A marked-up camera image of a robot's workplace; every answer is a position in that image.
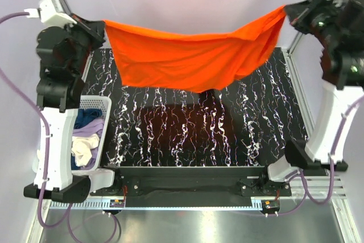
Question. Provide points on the white slotted cable duct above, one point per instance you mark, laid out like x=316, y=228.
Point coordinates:
x=103, y=203

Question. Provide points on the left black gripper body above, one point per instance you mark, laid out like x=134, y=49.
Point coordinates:
x=92, y=31

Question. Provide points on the orange t shirt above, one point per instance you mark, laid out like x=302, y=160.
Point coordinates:
x=148, y=58

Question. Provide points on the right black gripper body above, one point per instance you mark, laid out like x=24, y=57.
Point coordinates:
x=297, y=13

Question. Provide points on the right orange connector box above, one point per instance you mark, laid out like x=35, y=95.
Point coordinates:
x=271, y=205

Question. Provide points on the black marble pattern mat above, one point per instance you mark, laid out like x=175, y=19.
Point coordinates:
x=245, y=124

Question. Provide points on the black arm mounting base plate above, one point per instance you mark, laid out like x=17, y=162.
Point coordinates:
x=195, y=172

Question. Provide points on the lavender t shirt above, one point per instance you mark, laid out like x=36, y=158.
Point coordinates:
x=85, y=144

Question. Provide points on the white plastic laundry basket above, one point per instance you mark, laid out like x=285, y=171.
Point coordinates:
x=61, y=131

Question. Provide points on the white t shirt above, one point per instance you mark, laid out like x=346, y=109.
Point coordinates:
x=84, y=149

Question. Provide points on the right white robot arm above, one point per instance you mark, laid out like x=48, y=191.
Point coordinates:
x=338, y=26

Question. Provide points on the orange connector box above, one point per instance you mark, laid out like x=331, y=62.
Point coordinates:
x=271, y=205
x=117, y=203

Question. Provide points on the navy blue t shirt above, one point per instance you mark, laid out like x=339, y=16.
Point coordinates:
x=88, y=122

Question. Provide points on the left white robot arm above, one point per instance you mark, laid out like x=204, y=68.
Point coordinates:
x=60, y=86

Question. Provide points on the left orange connector box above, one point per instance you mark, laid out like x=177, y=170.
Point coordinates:
x=117, y=203

